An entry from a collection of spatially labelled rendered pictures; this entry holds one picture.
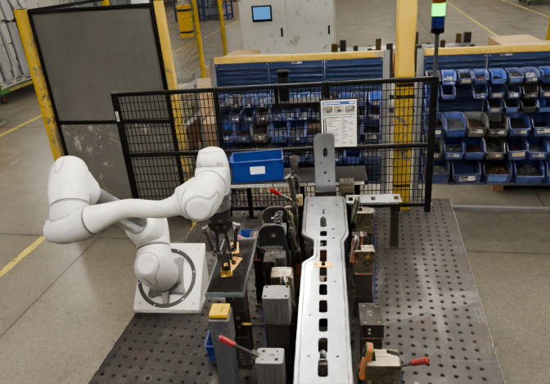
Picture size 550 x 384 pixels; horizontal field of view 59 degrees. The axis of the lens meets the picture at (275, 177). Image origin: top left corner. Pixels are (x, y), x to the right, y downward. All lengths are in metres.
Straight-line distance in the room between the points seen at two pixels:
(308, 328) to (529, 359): 1.80
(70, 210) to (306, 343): 0.92
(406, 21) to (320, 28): 5.78
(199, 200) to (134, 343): 1.13
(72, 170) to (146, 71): 2.36
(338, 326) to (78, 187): 1.04
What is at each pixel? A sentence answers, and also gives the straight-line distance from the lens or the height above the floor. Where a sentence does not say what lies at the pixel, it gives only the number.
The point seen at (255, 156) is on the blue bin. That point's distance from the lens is 2.98.
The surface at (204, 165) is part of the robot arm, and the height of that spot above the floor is 1.63.
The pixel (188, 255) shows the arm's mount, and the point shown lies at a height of 0.90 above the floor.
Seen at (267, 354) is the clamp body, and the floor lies 1.06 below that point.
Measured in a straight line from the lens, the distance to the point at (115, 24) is 4.19.
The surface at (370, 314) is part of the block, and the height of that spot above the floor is 1.03.
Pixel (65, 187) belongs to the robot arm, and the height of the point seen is 1.53.
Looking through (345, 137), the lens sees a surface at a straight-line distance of 2.95.
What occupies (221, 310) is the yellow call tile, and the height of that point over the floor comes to 1.16.
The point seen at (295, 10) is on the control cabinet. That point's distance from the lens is 8.61.
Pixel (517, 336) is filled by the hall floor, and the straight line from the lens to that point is 3.47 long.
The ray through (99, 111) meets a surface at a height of 1.14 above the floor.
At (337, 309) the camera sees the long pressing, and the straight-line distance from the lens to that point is 1.89.
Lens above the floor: 2.19
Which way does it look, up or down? 24 degrees down
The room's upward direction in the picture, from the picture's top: 5 degrees counter-clockwise
